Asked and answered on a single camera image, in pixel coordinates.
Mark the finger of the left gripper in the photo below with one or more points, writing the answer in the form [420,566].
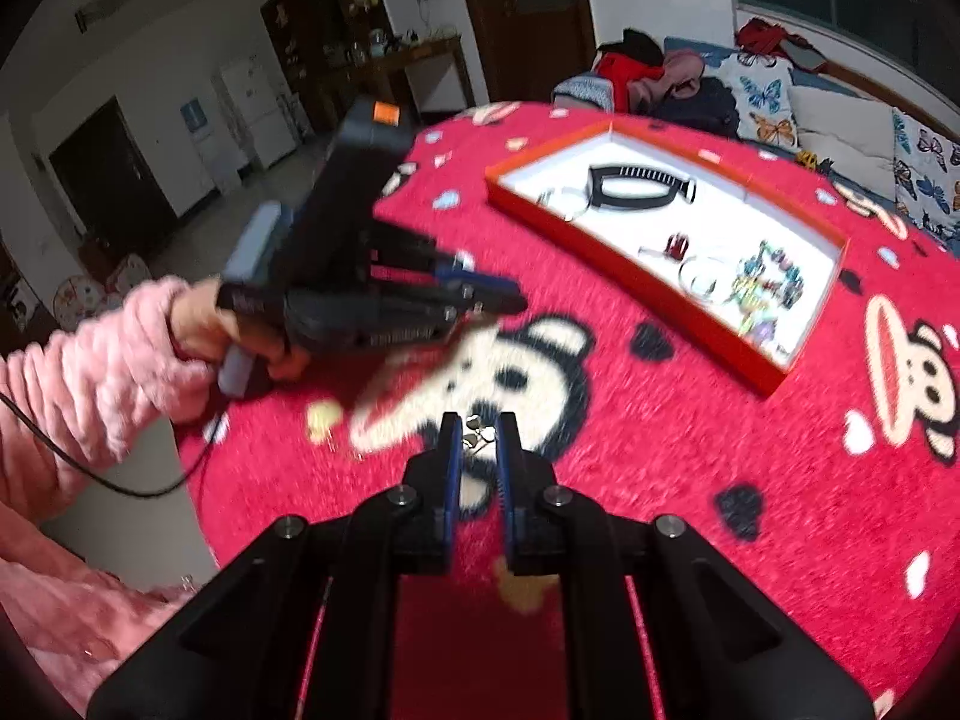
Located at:
[481,292]

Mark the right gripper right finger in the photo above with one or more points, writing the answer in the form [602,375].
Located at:
[511,466]

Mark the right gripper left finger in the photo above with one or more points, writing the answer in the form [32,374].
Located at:
[448,450]

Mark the thin silver bangle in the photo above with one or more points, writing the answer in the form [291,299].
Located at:
[568,204]

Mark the black smart wristband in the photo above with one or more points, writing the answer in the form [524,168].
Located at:
[629,187]

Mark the left hand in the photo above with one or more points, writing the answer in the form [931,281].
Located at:
[200,330]

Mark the white refrigerator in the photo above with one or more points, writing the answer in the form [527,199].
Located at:
[263,128]

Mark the red knot charm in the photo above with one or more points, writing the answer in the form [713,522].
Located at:
[674,249]

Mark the large silver hoop bangle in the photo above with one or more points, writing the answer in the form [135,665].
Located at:
[706,279]

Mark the wooden console table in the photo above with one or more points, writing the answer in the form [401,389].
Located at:
[430,79]

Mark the orange white shallow tray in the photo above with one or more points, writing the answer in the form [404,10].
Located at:
[787,258]

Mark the pile of clothes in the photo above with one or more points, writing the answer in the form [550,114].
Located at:
[635,76]

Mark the dark wooden door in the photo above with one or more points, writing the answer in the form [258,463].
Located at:
[527,47]

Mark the pink fleece sleeve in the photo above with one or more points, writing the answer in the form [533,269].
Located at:
[92,391]

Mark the red monkey print blanket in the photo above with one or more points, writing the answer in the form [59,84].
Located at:
[837,495]

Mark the butterfly print pillow left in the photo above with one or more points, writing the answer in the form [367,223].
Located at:
[760,85]

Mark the butterfly print pillow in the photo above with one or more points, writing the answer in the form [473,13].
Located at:
[925,167]
[760,85]

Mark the red clothing on sill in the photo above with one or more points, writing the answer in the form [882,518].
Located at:
[764,38]

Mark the plain beige cushion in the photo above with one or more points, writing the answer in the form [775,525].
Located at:
[855,134]

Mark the blue sofa bed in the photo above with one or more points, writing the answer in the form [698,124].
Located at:
[713,56]

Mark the butterfly print pillow right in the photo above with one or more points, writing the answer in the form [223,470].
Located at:
[925,167]

